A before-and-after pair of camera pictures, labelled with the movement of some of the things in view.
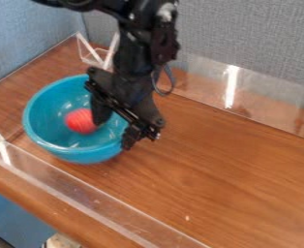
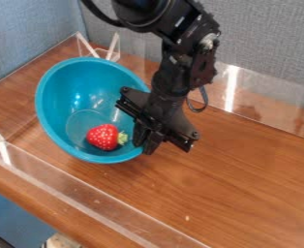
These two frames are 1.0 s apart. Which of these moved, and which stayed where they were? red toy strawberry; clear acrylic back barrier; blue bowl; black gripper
Moved: blue bowl; black gripper; red toy strawberry
Stayed: clear acrylic back barrier
